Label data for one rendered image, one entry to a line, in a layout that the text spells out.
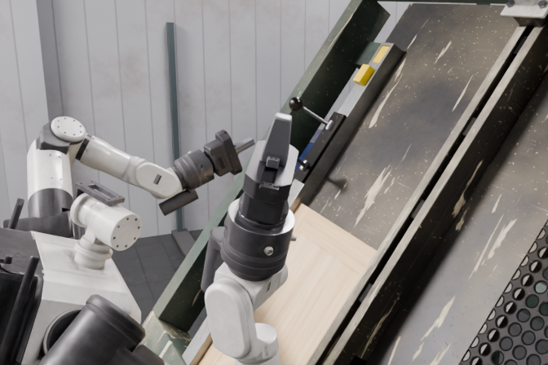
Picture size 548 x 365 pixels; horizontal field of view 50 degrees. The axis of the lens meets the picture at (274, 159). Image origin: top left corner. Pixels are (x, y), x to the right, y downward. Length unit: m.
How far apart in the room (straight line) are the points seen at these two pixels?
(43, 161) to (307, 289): 0.63
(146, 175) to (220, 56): 3.04
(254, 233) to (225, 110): 3.79
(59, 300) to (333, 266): 0.60
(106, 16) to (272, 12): 1.20
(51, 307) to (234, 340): 0.29
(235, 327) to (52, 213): 0.58
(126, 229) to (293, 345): 0.48
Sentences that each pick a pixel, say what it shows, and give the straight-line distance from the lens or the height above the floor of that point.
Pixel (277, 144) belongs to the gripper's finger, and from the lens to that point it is 0.70.
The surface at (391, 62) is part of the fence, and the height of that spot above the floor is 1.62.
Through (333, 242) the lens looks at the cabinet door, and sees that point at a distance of 1.33.
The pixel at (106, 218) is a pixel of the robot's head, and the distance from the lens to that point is 1.00.
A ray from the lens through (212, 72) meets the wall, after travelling 4.42.
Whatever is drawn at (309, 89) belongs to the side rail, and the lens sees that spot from 1.70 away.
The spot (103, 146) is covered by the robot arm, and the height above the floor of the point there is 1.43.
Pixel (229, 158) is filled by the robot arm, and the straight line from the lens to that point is 1.51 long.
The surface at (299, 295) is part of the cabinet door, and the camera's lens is 1.35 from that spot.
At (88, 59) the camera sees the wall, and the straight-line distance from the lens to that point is 4.27.
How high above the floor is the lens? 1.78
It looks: 16 degrees down
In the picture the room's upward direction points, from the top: straight up
